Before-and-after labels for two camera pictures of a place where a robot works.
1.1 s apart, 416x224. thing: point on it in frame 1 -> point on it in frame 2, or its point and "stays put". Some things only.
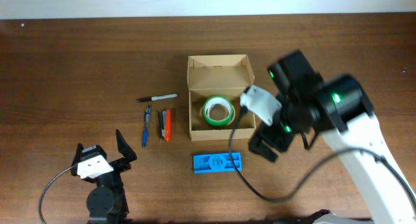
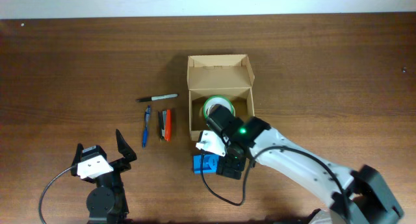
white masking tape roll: [218, 100] -> [201, 111]
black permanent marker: [157, 97] stays put
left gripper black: [117, 164] stays put
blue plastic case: [216, 162] stays put
